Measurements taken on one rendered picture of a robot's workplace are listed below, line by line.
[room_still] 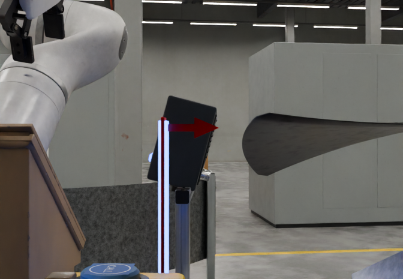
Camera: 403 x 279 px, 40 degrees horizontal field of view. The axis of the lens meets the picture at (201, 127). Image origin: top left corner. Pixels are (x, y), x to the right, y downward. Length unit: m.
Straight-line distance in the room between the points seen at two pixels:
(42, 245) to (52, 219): 0.04
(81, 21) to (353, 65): 6.21
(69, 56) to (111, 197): 1.43
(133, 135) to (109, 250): 2.55
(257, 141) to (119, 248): 1.81
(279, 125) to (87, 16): 0.55
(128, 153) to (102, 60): 3.83
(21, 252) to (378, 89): 6.65
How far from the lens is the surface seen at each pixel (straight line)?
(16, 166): 0.73
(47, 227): 0.78
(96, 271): 0.39
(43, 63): 0.93
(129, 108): 4.82
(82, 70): 0.99
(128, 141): 4.82
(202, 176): 1.24
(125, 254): 2.41
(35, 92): 0.88
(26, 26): 0.80
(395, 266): 0.67
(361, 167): 7.11
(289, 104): 6.79
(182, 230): 1.17
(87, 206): 2.30
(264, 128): 0.57
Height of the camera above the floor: 1.18
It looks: level
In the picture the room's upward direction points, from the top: straight up
